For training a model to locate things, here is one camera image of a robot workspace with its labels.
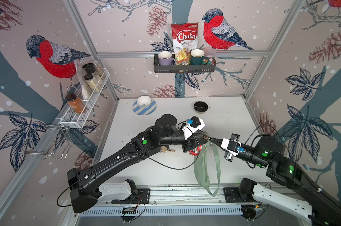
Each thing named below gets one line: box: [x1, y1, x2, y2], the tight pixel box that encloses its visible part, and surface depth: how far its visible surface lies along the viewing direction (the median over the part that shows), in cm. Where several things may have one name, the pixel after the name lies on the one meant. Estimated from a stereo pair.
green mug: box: [190, 48, 205, 65], surface depth 86 cm
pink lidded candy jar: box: [203, 47, 217, 65], surface depth 88 cm
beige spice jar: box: [83, 73, 101, 92], surface depth 78 cm
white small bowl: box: [136, 95, 153, 109], surface depth 116 cm
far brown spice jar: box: [92, 60, 105, 80], surface depth 86 cm
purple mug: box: [158, 50, 177, 66], surface depth 85 cm
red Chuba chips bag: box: [170, 22, 200, 66], surface depth 82 cm
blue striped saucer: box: [132, 99, 158, 116], surface depth 116 cm
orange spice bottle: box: [64, 93, 87, 114], surface depth 69 cm
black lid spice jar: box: [82, 63, 101, 83], surface depth 80 cm
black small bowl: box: [193, 100, 209, 114], surface depth 112 cm
